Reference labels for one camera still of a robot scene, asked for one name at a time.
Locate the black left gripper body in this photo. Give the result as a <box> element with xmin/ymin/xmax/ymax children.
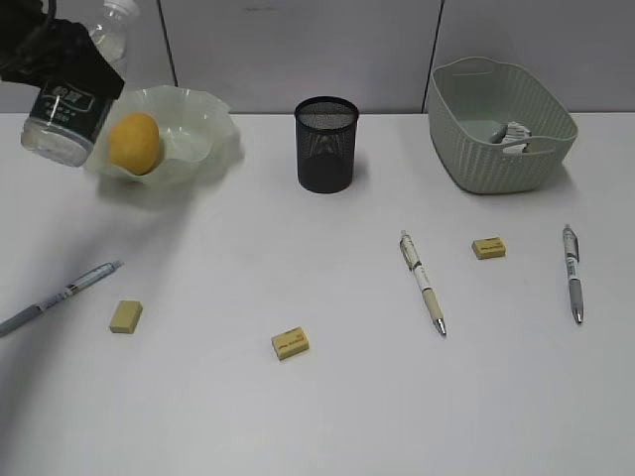
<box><xmin>1</xmin><ymin>0</ymin><xmax>58</xmax><ymax>88</ymax></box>

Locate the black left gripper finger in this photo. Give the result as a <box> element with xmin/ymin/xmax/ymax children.
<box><xmin>47</xmin><ymin>19</ymin><xmax>124</xmax><ymax>99</ymax></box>

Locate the clear water bottle green label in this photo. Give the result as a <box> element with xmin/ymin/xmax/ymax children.
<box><xmin>21</xmin><ymin>1</ymin><xmax>140</xmax><ymax>167</ymax></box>

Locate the yellow mango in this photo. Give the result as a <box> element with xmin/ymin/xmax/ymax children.
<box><xmin>108</xmin><ymin>112</ymin><xmax>160</xmax><ymax>176</ymax></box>

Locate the waste paper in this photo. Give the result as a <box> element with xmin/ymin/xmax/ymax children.
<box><xmin>490</xmin><ymin>122</ymin><xmax>532</xmax><ymax>155</ymax></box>

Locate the grey pen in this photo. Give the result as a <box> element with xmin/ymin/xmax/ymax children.
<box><xmin>1</xmin><ymin>260</ymin><xmax>123</xmax><ymax>337</ymax></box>
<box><xmin>563</xmin><ymin>223</ymin><xmax>584</xmax><ymax>325</ymax></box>

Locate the pale green wavy glass plate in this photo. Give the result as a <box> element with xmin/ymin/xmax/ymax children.
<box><xmin>83</xmin><ymin>85</ymin><xmax>241</xmax><ymax>188</ymax></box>

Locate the plain yellow eraser left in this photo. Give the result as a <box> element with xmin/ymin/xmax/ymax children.
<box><xmin>109</xmin><ymin>300</ymin><xmax>143</xmax><ymax>334</ymax></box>

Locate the black mesh pen holder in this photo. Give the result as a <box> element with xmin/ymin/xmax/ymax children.
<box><xmin>294</xmin><ymin>96</ymin><xmax>359</xmax><ymax>194</ymax></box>

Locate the yellow eraser front centre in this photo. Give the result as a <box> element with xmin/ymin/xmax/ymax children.
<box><xmin>271</xmin><ymin>326</ymin><xmax>310</xmax><ymax>361</ymax></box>

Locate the cream white pen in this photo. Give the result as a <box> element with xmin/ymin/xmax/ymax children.
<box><xmin>399</xmin><ymin>230</ymin><xmax>447</xmax><ymax>337</ymax></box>

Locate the pale green woven plastic basket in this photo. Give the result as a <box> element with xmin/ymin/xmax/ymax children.
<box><xmin>428</xmin><ymin>57</ymin><xmax>578</xmax><ymax>194</ymax></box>

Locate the yellow eraser right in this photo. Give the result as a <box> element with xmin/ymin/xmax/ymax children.
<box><xmin>471</xmin><ymin>237</ymin><xmax>506</xmax><ymax>260</ymax></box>

